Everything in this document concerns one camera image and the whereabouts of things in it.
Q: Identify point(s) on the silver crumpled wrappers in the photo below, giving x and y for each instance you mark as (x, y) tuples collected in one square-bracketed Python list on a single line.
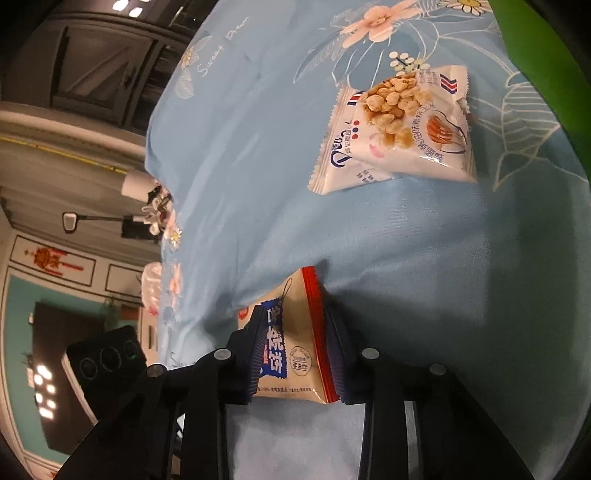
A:
[(159, 203)]

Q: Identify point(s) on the white peanut snack packet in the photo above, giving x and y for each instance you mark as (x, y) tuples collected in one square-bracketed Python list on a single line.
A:
[(397, 138)]

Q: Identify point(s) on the black box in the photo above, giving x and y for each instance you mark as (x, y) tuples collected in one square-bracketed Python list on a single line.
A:
[(134, 227)]

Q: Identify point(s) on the black stand with mirror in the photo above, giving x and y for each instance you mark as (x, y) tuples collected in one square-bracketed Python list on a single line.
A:
[(69, 220)]

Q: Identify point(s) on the green potted plant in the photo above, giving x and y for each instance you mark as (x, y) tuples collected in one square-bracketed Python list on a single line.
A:
[(113, 309)]

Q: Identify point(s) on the white plastic bag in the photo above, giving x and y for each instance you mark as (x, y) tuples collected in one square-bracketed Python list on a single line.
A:
[(151, 288)]

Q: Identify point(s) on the white paper roll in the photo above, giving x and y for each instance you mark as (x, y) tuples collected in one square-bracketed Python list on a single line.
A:
[(136, 183)]

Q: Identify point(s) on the beige red-edged snack packet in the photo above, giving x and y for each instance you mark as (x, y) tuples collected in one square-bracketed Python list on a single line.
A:
[(300, 350)]

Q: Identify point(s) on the blue floral blanket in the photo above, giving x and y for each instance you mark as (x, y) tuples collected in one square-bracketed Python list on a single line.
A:
[(258, 184)]

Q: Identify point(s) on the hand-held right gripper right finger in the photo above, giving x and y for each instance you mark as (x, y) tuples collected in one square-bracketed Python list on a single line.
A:
[(340, 369)]

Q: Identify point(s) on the ceiling lights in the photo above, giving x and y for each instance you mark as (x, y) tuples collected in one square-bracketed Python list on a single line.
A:
[(131, 7)]

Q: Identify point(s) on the red wall ornament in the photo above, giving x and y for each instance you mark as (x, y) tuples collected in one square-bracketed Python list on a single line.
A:
[(46, 261)]

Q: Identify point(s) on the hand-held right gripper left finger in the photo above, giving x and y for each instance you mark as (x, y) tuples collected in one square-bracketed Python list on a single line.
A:
[(256, 364)]

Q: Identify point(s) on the black television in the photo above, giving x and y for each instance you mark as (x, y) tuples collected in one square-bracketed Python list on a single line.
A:
[(53, 332)]

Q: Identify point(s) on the dark framed window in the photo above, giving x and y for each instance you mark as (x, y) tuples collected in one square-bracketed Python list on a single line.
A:
[(92, 69)]

